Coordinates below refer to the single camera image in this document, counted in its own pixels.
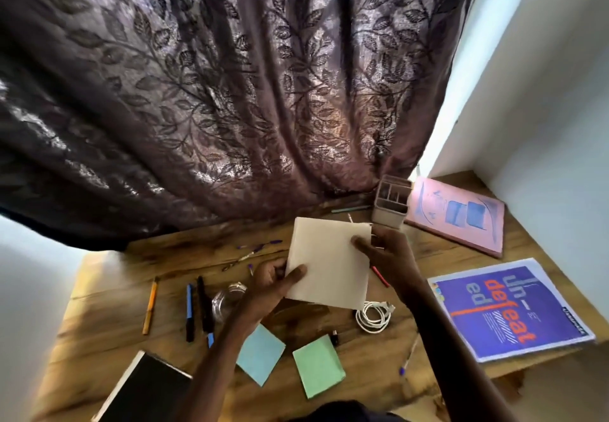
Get blue pen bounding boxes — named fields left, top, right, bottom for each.
left=185, top=284, right=195, bottom=343

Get green sticky note pad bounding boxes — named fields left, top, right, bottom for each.
left=291, top=334, right=347, bottom=400

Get blue sticky note pad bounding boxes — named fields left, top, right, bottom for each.
left=236, top=324, right=286, bottom=388

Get person's left forearm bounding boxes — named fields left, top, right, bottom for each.
left=172, top=312, right=269, bottom=422

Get brown leaf-patterned lace curtain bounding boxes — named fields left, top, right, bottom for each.
left=0, top=0, right=489, bottom=252

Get black pen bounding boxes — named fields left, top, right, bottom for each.
left=196, top=275, right=215, bottom=335

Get black notebook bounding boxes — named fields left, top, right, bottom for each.
left=91, top=350, right=194, bottom=422

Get person's dark clothing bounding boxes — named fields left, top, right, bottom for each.
left=289, top=400, right=406, bottom=422

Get person's left hand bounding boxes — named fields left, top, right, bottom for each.
left=237, top=259, right=308, bottom=326

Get orange pen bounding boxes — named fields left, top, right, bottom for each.
left=142, top=277, right=160, bottom=336

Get white pen with purple tip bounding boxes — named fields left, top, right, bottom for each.
left=399, top=333, right=422, bottom=377

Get beige desk organizer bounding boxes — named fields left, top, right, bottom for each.
left=370, top=175, right=413, bottom=230

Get clear pen with purple cap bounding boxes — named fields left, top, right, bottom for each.
left=221, top=245, right=265, bottom=273

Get clear glass jar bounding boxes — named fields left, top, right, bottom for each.
left=211, top=282, right=248, bottom=325

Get person's right forearm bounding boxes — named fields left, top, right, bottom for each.
left=403, top=286, right=520, bottom=422

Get person's right hand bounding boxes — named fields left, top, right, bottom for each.
left=350, top=225, right=425, bottom=307

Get white coiled cable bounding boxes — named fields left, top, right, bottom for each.
left=354, top=300, right=396, bottom=335

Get pink book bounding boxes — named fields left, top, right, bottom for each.
left=404, top=176, right=506, bottom=260

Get purple book with orange lettering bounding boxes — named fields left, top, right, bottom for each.
left=427, top=258, right=597, bottom=364

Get white paper sheet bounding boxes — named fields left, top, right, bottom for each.
left=284, top=217, right=373, bottom=312

